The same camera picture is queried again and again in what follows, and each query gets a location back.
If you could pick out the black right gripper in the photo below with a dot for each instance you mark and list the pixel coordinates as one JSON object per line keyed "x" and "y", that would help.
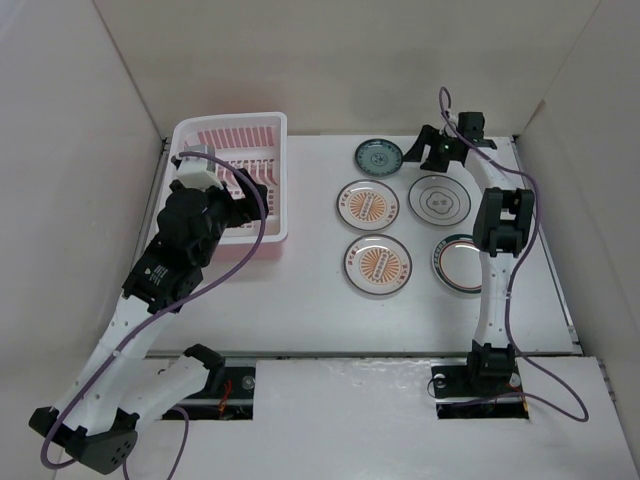
{"x": 428, "y": 136}

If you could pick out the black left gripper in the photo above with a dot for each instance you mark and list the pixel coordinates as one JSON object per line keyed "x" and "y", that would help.
{"x": 243, "y": 210}

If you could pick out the blue floral plate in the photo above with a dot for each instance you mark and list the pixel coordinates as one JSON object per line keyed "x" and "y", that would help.
{"x": 378, "y": 157}

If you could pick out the orange sunburst plate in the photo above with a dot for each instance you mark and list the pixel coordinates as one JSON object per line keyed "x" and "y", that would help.
{"x": 377, "y": 265}
{"x": 367, "y": 205}

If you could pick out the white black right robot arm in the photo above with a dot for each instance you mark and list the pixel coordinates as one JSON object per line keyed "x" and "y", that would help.
{"x": 501, "y": 233}

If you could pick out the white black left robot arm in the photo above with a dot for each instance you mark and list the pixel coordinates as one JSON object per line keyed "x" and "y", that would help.
{"x": 98, "y": 421}

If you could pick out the white pink dish rack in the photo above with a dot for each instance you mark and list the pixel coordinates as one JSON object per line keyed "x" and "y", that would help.
{"x": 256, "y": 142}

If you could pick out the white plate grey rim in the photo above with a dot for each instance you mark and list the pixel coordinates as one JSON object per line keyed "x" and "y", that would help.
{"x": 439, "y": 200}

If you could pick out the green red rimmed plate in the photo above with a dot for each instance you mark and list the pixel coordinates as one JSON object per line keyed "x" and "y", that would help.
{"x": 456, "y": 263}

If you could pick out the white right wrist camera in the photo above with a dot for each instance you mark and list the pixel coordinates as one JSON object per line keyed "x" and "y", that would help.
{"x": 450, "y": 124}

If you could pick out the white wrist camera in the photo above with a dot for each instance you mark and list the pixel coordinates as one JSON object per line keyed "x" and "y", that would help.
{"x": 450, "y": 124}
{"x": 196, "y": 172}

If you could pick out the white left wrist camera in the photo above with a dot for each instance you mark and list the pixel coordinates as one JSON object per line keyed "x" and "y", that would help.
{"x": 196, "y": 172}

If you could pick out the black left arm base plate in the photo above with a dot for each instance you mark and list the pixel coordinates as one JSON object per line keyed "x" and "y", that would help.
{"x": 227, "y": 397}

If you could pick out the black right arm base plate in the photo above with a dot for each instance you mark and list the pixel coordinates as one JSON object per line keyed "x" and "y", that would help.
{"x": 458, "y": 397}

